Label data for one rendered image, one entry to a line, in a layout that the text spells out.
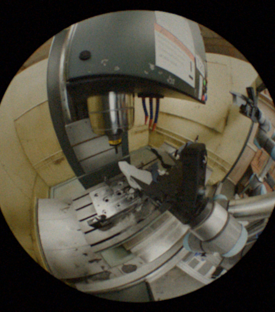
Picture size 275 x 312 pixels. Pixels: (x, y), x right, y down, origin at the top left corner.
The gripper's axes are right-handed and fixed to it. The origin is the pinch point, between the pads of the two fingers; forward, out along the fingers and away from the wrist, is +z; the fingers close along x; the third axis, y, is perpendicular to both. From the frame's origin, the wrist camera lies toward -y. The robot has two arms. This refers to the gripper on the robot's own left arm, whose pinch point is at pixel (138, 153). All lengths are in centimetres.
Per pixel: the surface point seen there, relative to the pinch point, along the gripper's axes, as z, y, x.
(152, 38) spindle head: -4.3, -23.9, -1.8
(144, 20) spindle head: -4.2, -28.6, -3.1
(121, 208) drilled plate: 4.1, 40.3, -7.9
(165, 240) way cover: -34, 65, 3
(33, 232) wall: 13, 46, -101
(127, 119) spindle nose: 7.8, -6.9, 1.8
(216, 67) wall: 0, -71, 100
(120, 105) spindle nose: 7.7, -11.1, -0.3
